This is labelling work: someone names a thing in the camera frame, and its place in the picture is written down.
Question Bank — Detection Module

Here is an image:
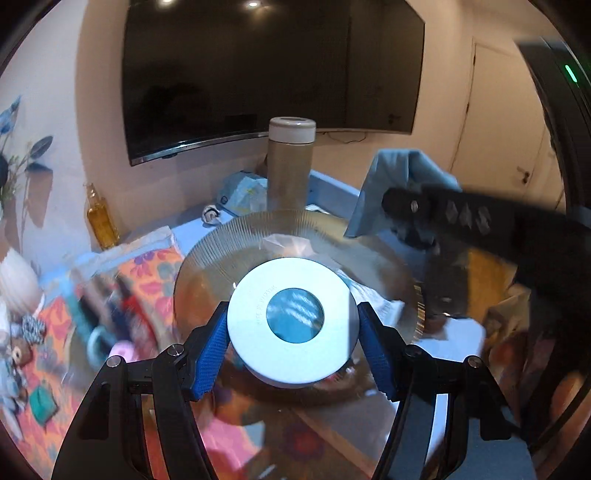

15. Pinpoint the light blue pouch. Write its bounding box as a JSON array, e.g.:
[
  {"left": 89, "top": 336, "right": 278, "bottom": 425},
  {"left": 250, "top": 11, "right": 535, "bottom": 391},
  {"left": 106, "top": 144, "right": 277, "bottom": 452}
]
[{"left": 217, "top": 171, "right": 269, "bottom": 217}]

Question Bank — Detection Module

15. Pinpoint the black curved television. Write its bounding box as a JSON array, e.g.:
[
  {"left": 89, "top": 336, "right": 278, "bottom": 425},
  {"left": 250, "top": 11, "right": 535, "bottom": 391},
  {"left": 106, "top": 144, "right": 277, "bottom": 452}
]
[{"left": 121, "top": 0, "right": 426, "bottom": 167}]

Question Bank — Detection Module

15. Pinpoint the white door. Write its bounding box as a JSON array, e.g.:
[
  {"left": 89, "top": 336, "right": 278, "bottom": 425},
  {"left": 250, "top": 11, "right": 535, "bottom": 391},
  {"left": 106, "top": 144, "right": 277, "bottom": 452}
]
[{"left": 450, "top": 37, "right": 566, "bottom": 217}]

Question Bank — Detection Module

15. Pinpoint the blue-grey cloth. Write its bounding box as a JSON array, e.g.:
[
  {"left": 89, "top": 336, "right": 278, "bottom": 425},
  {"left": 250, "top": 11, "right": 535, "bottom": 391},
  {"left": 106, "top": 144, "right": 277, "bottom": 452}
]
[{"left": 344, "top": 148, "right": 465, "bottom": 238}]

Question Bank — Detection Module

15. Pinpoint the gingham scrunchie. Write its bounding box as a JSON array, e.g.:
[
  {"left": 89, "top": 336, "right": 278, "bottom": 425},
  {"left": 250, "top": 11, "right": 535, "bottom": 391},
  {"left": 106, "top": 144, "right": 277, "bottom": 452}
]
[{"left": 11, "top": 316, "right": 48, "bottom": 347}]

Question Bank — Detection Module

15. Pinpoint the artificial flower bouquet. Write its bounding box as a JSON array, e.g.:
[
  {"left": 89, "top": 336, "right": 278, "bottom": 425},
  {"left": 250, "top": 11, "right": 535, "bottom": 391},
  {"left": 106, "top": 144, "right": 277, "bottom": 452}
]
[{"left": 0, "top": 95, "right": 54, "bottom": 204}]

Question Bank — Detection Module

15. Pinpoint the white ribbed vase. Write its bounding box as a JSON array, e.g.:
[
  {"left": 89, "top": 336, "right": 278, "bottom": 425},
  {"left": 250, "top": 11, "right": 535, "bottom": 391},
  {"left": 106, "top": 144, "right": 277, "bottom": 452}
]
[{"left": 0, "top": 249, "right": 40, "bottom": 319}]

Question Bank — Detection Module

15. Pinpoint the amber perfume bottle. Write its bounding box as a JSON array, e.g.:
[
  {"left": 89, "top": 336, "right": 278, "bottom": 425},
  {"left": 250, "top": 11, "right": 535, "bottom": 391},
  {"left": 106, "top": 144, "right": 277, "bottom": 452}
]
[{"left": 83, "top": 182, "right": 122, "bottom": 252}]

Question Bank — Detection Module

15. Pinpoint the floral woven table mat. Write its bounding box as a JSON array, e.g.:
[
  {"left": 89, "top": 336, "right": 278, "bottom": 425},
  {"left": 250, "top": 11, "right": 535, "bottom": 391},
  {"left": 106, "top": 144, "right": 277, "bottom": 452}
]
[{"left": 0, "top": 244, "right": 416, "bottom": 480}]

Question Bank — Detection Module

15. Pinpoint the teal cloth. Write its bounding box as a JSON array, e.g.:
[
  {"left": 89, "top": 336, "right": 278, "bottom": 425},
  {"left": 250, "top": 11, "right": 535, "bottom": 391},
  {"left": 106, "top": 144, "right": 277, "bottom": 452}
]
[{"left": 28, "top": 385, "right": 58, "bottom": 425}]

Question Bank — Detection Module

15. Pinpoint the white round jar lid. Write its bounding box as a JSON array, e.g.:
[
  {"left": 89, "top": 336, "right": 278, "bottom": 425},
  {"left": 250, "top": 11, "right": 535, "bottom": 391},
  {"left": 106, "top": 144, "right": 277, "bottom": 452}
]
[{"left": 226, "top": 258, "right": 358, "bottom": 388}]

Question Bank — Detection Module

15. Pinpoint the wooden pen holder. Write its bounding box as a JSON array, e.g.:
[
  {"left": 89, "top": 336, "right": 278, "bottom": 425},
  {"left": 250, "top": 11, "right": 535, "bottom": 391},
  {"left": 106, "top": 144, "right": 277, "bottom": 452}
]
[{"left": 466, "top": 249, "right": 532, "bottom": 333}]

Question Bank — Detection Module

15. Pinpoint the ribbed glass jar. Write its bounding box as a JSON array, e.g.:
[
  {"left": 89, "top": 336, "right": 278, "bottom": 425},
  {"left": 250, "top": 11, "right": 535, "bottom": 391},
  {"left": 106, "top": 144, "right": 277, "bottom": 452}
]
[{"left": 173, "top": 208, "right": 426, "bottom": 416}]

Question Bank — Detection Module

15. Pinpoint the brown plush bear toy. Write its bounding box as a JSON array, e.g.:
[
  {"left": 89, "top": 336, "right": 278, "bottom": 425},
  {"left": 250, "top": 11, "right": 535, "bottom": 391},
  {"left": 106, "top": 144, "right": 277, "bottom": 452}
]
[{"left": 0, "top": 342, "right": 35, "bottom": 416}]

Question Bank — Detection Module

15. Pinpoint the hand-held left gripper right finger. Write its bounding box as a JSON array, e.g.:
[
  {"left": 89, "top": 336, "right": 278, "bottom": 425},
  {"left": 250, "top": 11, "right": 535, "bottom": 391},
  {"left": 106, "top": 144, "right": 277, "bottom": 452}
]
[{"left": 355, "top": 302, "right": 539, "bottom": 480}]

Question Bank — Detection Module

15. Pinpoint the light blue table cloth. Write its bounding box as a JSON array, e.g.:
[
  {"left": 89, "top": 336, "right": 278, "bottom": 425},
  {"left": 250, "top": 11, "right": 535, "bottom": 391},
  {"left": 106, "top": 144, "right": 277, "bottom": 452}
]
[{"left": 69, "top": 168, "right": 370, "bottom": 278}]

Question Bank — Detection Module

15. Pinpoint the beige thermos bottle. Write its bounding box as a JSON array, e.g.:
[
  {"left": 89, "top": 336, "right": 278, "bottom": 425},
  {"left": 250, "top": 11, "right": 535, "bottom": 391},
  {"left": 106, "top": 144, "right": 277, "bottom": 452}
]
[{"left": 267, "top": 117, "right": 317, "bottom": 217}]

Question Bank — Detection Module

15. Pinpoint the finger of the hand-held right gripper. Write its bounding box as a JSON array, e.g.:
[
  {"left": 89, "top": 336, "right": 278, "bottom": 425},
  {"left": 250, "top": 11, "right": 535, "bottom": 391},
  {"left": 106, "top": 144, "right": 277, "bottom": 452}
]
[
  {"left": 422, "top": 244, "right": 472, "bottom": 320},
  {"left": 382, "top": 184, "right": 522, "bottom": 250}
]

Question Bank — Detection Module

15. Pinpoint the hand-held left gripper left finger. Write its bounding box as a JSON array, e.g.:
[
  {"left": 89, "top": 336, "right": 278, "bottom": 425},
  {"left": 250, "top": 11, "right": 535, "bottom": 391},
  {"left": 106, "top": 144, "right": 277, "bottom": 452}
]
[{"left": 51, "top": 302, "right": 232, "bottom": 480}]

